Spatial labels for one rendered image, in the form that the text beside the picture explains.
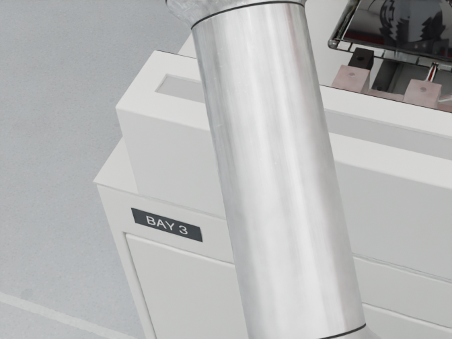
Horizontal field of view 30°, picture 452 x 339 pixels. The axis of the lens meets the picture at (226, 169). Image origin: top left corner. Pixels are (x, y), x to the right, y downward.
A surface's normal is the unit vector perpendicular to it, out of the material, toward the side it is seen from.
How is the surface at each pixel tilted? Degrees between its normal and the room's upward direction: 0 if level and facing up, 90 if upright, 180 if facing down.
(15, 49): 0
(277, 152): 38
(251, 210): 50
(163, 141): 90
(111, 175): 0
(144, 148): 90
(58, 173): 0
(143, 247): 90
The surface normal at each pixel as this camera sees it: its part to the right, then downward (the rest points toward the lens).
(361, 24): -0.10, -0.66
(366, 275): -0.39, 0.72
